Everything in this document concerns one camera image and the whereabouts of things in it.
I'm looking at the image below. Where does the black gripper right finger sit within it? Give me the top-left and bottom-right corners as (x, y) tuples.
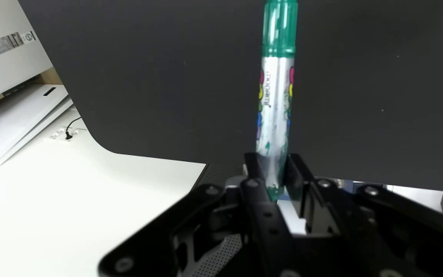
(284, 153), (443, 277)

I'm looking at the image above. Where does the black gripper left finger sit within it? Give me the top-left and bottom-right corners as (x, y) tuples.
(96, 151), (304, 277)

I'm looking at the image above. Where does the black perforated pillar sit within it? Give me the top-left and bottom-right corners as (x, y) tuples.
(183, 234), (244, 277)

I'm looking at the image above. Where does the white leaning panel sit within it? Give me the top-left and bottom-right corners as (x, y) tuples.
(0, 83), (76, 166)

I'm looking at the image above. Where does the white box with label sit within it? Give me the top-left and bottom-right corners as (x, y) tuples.
(0, 0), (53, 100)

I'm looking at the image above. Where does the black cord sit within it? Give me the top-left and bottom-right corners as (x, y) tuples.
(63, 116), (83, 142)

